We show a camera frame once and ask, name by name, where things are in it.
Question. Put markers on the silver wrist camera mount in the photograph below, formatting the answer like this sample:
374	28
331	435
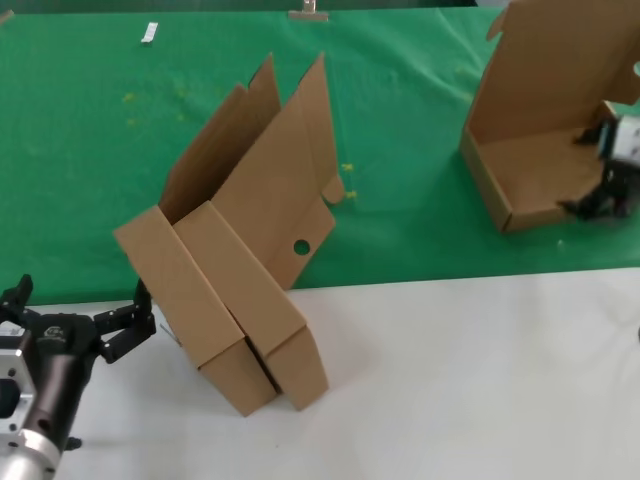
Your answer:
625	140
12	370

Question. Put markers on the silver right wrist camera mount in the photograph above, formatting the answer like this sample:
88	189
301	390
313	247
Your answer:
625	140

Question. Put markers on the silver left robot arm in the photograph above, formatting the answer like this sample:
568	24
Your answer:
30	460

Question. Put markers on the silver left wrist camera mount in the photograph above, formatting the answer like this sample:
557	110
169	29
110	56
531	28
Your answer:
12	370

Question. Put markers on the brown cardboard box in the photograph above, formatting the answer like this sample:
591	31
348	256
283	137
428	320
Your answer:
170	285
280	190
540	165

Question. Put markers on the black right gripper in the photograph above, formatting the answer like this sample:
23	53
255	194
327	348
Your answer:
627	192

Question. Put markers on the small white strip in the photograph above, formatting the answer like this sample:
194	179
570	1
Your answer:
149	34

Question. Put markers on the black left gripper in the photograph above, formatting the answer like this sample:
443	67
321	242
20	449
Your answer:
60	360

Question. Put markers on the green table cloth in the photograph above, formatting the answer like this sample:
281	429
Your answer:
400	125

